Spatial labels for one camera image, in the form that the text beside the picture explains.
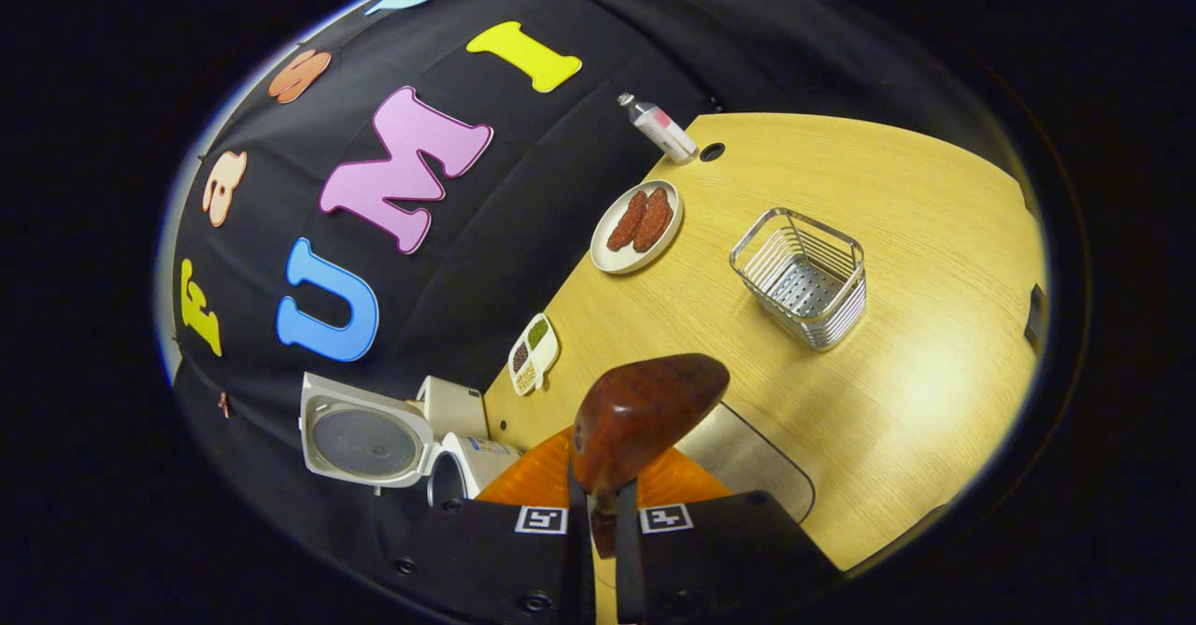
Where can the clear bottle with pink label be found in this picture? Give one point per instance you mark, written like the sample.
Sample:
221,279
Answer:
659,128

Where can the black backdrop cloth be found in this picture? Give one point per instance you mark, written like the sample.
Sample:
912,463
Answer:
523,186

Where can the white toaster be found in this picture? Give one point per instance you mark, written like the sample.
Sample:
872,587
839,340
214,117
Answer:
453,405

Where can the red meat piece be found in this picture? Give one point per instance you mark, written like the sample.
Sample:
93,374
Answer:
626,221
654,219

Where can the brown wooden spoon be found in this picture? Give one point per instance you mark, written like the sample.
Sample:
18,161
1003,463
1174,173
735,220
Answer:
645,410

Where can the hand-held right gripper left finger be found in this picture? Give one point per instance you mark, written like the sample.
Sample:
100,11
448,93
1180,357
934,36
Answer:
486,560

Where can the white rice cooker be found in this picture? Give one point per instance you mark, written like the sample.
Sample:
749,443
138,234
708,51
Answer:
364,438

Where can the white round plate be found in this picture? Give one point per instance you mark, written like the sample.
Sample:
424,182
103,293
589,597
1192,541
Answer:
603,251

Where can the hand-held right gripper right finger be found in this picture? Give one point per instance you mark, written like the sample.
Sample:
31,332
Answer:
729,560

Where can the wooden clothes peg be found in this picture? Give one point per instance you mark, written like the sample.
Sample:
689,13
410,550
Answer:
224,404

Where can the white divided dish of beans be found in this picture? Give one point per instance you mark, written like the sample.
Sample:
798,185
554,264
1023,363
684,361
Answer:
533,354

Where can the clear container of rice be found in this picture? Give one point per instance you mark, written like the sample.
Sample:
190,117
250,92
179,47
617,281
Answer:
757,461

